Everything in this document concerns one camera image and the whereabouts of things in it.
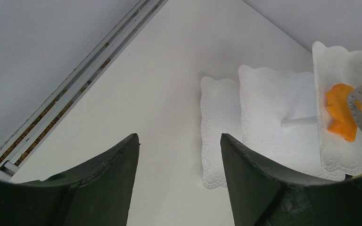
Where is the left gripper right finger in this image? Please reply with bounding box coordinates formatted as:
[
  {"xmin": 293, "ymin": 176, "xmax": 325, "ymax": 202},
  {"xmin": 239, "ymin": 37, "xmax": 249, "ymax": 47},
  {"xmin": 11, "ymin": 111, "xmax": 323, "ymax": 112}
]
[{"xmin": 221, "ymin": 134, "xmax": 362, "ymax": 226}]

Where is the orange fish cookie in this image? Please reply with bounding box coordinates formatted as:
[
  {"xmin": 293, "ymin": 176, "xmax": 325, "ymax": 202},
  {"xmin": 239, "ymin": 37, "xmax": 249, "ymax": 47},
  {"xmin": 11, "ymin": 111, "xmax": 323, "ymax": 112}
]
[{"xmin": 325, "ymin": 83, "xmax": 358, "ymax": 143}]

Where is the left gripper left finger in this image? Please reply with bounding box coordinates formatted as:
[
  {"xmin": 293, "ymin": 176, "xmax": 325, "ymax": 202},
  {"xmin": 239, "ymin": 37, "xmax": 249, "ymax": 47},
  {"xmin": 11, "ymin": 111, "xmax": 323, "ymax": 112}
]
[{"xmin": 0, "ymin": 133, "xmax": 140, "ymax": 226}]

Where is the white three-tier dessert stand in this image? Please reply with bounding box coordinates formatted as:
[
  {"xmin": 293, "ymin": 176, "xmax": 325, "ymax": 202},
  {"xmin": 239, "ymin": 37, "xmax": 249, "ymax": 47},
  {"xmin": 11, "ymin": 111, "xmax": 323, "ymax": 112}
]
[{"xmin": 200, "ymin": 41, "xmax": 362, "ymax": 189}]

